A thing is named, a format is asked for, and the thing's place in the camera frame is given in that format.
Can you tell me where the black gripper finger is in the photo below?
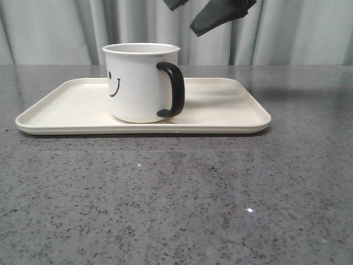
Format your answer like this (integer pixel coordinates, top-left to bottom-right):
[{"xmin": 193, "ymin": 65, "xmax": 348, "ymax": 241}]
[
  {"xmin": 163, "ymin": 0, "xmax": 188, "ymax": 11},
  {"xmin": 190, "ymin": 0, "xmax": 256, "ymax": 36}
]

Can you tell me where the grey pleated curtain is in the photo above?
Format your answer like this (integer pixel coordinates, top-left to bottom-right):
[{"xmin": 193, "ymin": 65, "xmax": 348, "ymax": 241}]
[{"xmin": 1, "ymin": 1, "xmax": 352, "ymax": 66}]

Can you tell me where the white smiley mug black handle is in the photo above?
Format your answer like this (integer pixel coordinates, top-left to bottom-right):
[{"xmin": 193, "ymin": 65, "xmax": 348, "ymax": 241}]
[{"xmin": 103, "ymin": 43, "xmax": 185, "ymax": 123}]

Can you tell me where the cream rectangular plastic tray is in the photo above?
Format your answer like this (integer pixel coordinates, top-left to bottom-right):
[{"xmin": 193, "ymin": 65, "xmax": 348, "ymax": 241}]
[{"xmin": 15, "ymin": 78, "xmax": 271, "ymax": 135}]

